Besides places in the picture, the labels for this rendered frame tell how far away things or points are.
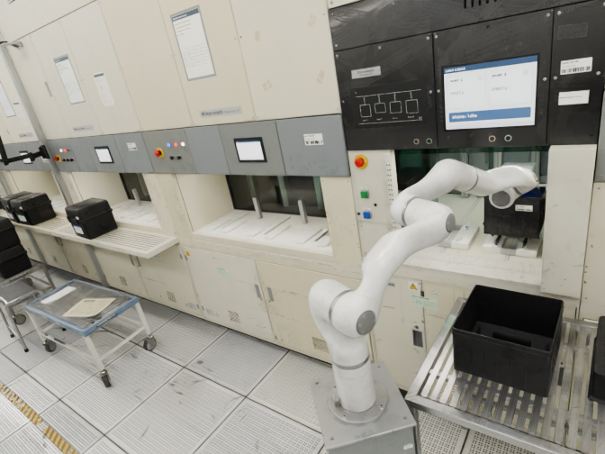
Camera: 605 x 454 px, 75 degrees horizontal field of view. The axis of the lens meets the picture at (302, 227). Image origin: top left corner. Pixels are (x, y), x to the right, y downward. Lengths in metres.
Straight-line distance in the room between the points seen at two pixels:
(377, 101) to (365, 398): 1.08
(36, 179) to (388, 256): 4.82
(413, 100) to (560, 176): 0.55
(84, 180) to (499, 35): 3.49
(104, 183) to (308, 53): 2.82
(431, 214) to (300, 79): 0.91
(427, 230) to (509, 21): 0.69
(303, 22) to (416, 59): 0.50
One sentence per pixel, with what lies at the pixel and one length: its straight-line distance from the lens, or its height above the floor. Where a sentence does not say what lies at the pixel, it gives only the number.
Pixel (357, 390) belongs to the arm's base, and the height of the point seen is 0.86.
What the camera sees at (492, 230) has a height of 0.98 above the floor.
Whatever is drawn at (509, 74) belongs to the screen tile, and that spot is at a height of 1.64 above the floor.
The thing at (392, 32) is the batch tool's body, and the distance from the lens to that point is 1.61.
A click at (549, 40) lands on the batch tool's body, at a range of 1.48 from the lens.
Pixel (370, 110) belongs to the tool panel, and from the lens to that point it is 1.67.
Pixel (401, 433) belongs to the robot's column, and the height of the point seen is 0.73.
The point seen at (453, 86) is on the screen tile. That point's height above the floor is 1.62.
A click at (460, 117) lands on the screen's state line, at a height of 1.51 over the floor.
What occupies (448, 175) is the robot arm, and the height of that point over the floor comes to 1.39.
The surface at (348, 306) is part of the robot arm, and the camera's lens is 1.08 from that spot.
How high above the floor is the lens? 1.80
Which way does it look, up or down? 23 degrees down
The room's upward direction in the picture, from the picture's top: 11 degrees counter-clockwise
